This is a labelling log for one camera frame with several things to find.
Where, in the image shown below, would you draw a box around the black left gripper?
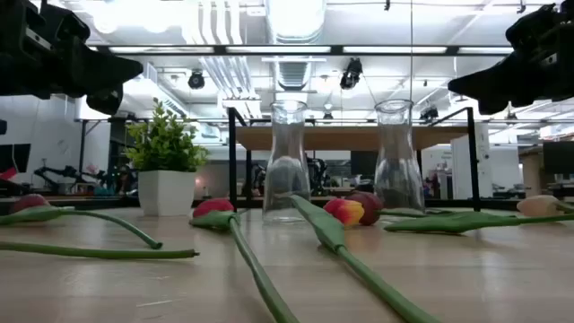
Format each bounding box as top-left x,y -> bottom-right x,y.
0,0 -> 144,116

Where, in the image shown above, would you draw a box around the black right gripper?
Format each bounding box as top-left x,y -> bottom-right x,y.
448,0 -> 574,116

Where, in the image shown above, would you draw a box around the peach artificial tulip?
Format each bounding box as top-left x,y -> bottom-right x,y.
516,194 -> 574,218

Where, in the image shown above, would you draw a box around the dark pink artificial tulip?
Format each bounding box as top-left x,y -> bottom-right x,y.
0,193 -> 164,250

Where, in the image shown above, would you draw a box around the bright red artificial tulip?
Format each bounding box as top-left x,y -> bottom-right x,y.
188,196 -> 301,323

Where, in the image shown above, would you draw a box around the dark red artificial tulip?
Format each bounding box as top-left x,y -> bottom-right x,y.
344,190 -> 574,234

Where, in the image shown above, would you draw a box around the yellow and red artificial tulip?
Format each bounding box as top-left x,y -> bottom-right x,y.
289,193 -> 443,323

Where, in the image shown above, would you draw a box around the wooden shelf with black legs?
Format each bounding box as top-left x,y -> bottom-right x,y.
227,106 -> 482,213

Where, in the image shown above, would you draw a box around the black ceiling spotlight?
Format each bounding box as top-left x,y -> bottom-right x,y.
418,104 -> 440,124
338,57 -> 364,92
187,68 -> 206,91

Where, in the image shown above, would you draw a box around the black monitor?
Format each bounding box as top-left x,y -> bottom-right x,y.
542,140 -> 574,177

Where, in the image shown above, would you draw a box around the background black robot arms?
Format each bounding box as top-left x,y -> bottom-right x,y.
32,162 -> 136,196

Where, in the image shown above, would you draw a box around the green plant in white pot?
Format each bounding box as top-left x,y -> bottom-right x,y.
124,99 -> 210,218

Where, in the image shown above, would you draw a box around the clear glass vase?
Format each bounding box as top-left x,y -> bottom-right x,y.
373,98 -> 427,216
262,99 -> 312,224

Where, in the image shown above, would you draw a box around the light pink artificial tulip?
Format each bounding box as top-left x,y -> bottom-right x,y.
0,240 -> 201,261

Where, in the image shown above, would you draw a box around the thin hanging cable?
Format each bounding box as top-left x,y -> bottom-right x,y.
409,0 -> 414,102

